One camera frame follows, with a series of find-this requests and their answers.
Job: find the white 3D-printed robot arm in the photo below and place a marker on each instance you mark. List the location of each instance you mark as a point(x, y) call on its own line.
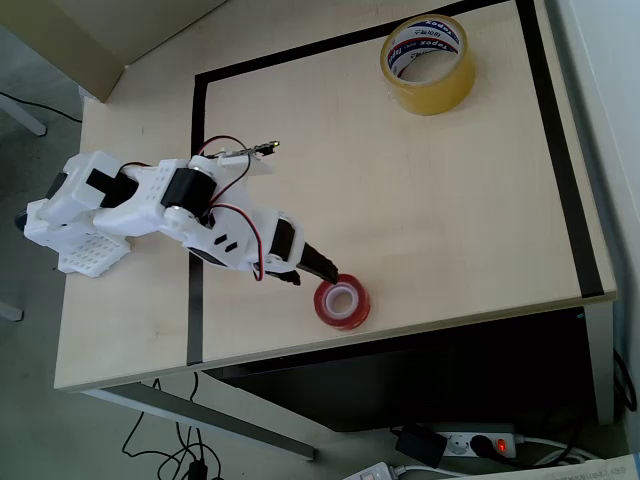
point(125, 215)

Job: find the black table clamp knob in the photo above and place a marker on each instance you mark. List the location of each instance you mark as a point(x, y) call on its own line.
point(21, 220)

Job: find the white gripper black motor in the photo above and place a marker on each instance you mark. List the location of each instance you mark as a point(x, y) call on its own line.
point(286, 242)

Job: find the circuit board on white plate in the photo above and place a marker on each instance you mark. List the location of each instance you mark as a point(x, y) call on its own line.
point(255, 167)

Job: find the yellow packing tape roll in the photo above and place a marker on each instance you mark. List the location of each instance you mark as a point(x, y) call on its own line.
point(435, 97)

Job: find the black round plug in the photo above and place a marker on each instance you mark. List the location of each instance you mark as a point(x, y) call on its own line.
point(481, 445)

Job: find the red tape roll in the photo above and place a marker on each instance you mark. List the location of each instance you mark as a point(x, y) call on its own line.
point(325, 312)

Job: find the printed paper sheet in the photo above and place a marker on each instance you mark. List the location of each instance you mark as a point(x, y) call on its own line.
point(575, 470)

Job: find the white furniture leg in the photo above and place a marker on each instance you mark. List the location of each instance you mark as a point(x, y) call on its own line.
point(22, 116)
point(10, 310)

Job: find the black power adapter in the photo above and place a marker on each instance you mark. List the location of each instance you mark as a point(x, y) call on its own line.
point(420, 445)

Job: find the grey metal table leg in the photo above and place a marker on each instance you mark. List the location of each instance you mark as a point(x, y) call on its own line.
point(602, 360)
point(210, 417)

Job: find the small white power strip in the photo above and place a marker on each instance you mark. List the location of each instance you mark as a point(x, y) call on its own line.
point(372, 472)

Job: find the white power strip red switch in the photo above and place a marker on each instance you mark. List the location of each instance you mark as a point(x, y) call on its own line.
point(502, 440)

